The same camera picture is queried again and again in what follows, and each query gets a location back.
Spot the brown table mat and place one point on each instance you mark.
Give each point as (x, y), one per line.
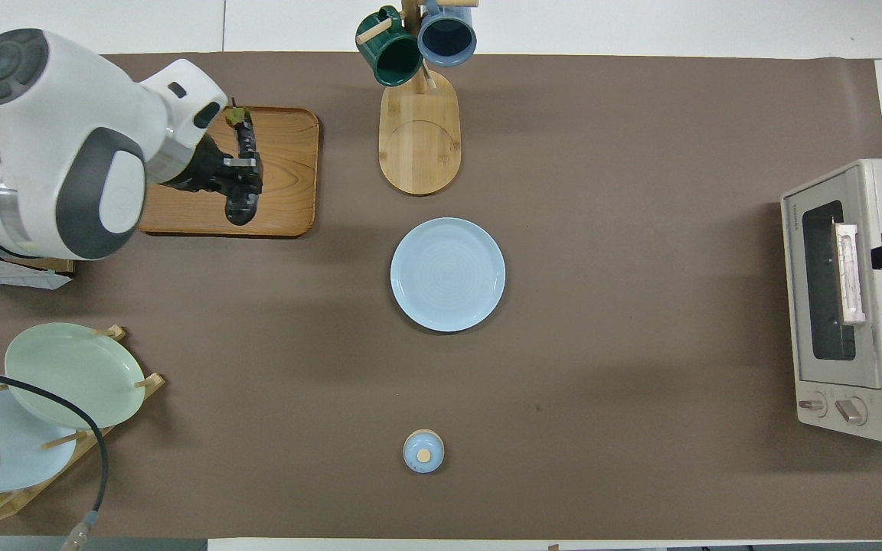
(602, 306)

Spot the wooden serving tray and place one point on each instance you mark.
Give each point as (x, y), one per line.
(288, 191)

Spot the light blue serving plate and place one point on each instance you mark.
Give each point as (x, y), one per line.
(449, 275)

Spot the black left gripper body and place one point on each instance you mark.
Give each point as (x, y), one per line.
(196, 168)

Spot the dark purple eggplant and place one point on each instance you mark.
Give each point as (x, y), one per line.
(246, 138)

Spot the wooden plate rack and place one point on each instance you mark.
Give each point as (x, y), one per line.
(151, 380)

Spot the light blue racked plate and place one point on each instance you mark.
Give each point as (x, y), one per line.
(35, 459)

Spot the toaster oven glass door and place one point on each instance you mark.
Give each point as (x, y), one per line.
(793, 306)

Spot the dark green mug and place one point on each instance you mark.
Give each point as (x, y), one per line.
(391, 50)

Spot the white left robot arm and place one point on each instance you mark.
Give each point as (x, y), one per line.
(50, 145)

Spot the silver oven knob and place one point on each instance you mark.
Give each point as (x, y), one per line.
(850, 411)
(812, 404)

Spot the wooden mug tree stand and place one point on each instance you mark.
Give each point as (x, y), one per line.
(419, 145)

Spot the blue mug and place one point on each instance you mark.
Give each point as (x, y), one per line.
(447, 34)

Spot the pale green plate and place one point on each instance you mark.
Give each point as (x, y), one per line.
(66, 367)

